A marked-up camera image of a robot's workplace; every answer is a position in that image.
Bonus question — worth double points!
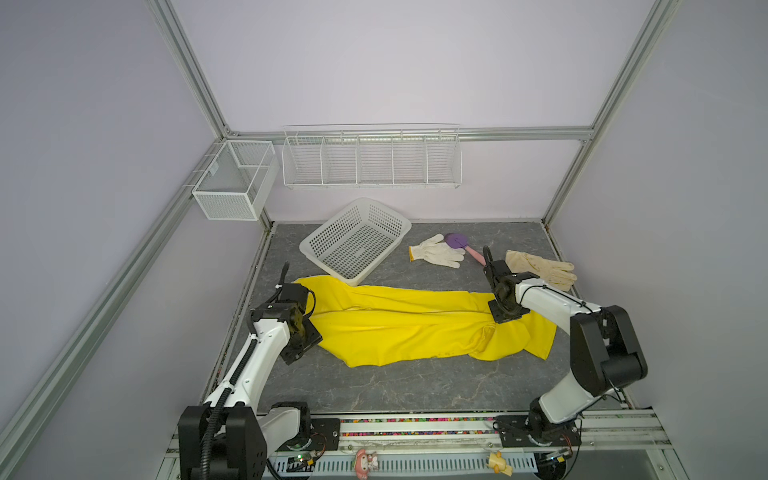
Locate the yellow trousers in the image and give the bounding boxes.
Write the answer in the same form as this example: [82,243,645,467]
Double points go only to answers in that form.
[298,276,557,368]

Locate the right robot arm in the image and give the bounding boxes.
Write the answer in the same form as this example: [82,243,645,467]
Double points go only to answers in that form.
[483,246,648,447]

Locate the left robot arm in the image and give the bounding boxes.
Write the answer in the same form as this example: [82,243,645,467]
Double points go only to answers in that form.
[177,282,322,479]

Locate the beige leather glove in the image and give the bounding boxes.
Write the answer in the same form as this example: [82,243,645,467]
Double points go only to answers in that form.
[505,250,577,291]

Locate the purple and pink brush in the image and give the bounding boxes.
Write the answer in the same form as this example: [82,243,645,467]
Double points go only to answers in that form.
[444,233,486,267]

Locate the white knit glove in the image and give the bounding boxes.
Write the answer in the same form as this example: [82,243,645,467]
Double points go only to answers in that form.
[408,234,465,269]

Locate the white plastic laundry basket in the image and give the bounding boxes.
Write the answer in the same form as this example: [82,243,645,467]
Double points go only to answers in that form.
[299,198,412,286]

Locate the pink plush toy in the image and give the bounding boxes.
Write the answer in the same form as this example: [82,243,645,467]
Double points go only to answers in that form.
[354,449,380,480]

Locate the yellow duck toy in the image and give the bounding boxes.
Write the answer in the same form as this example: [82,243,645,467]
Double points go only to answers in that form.
[487,451,514,477]

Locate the white mesh wall box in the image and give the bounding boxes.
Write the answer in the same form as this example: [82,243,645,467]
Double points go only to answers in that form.
[192,140,279,221]

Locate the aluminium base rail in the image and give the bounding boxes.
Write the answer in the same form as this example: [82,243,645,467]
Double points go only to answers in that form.
[161,409,673,460]

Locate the white wire wall shelf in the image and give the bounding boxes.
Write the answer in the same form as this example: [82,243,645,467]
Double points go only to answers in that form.
[282,123,463,189]

